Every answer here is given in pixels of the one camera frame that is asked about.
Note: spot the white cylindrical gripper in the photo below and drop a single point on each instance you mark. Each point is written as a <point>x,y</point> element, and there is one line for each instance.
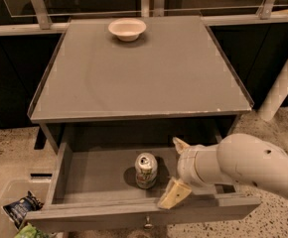
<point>185,167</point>

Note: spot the silver green 7up can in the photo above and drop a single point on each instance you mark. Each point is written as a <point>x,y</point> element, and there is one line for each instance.
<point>146,168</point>

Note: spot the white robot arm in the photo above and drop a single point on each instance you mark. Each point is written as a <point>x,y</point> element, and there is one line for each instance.
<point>236,158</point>

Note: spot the metal drawer knob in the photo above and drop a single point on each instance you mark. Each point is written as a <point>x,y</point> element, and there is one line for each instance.
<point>148,225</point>

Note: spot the grey open top drawer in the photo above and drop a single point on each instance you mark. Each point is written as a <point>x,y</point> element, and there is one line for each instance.
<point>94,187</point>

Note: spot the grey cabinet with counter top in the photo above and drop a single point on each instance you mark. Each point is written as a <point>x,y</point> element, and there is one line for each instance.
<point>176,68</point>

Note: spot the white paper bowl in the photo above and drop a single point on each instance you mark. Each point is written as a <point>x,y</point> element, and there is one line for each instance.
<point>127,29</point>

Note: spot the green snack bag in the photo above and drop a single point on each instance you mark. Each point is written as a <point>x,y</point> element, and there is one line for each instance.
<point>30,231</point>

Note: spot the dark blue snack bag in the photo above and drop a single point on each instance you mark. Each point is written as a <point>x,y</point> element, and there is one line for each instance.
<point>17,210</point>

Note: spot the metal railing with glass panels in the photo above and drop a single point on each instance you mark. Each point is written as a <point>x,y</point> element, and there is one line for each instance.
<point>36,17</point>

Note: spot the white diagonal post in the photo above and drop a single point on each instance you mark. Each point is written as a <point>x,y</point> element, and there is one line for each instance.
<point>276,95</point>

